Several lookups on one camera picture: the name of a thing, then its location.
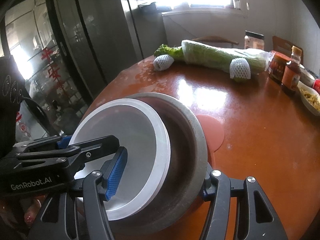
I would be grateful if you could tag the right gripper right finger with black blue pad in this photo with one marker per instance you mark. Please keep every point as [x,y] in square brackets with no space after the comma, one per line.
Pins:
[216,185]

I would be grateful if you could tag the right gripper left finger with black blue pad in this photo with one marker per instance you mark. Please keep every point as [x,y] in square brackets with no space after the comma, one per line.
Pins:
[112,171]

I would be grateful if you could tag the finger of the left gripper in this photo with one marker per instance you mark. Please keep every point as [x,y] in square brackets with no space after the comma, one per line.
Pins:
[44,144]
[85,151]

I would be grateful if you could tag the white bowl red pattern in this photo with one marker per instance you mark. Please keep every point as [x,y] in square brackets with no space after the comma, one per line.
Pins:
[139,128]

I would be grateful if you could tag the large stainless steel bowl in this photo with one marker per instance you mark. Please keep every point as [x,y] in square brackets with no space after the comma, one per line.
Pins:
[187,169]

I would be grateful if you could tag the orange plastic plate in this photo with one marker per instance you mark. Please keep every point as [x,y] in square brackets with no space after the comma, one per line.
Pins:
[214,134]

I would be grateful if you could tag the left hand, red nails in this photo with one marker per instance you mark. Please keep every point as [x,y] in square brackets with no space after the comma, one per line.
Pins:
[33,210]

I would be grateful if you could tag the foam-netted fruit left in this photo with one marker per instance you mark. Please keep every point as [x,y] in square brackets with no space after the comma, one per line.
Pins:
[162,62]

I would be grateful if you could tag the foam-netted fruit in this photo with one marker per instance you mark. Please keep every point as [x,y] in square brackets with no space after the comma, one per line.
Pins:
[239,70]
[162,62]

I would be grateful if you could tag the dark refrigerator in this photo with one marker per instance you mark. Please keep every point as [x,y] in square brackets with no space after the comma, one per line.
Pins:
[106,37]

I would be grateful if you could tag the foam-netted fruit right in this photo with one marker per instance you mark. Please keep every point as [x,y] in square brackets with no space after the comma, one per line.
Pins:
[239,70]

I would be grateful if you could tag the white dish with food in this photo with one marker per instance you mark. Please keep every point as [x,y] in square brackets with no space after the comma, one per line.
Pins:
[309,97]

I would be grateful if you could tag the wrapped napa cabbage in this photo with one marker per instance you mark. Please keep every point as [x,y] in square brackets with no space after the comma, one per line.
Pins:
[201,54]

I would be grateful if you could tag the orange sauce bottle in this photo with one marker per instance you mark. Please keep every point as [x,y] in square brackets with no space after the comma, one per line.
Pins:
[292,72]

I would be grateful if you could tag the red chili sauce jar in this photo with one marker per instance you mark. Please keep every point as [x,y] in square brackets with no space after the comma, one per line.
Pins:
[277,66]

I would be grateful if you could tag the dark steel bowl far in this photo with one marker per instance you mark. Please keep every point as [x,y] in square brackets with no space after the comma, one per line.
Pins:
[305,77]

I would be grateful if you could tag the red tissue box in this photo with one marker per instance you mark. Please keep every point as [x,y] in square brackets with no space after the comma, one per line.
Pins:
[316,86]

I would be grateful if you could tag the wooden chair back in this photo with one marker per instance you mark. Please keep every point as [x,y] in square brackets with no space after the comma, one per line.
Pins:
[215,39]

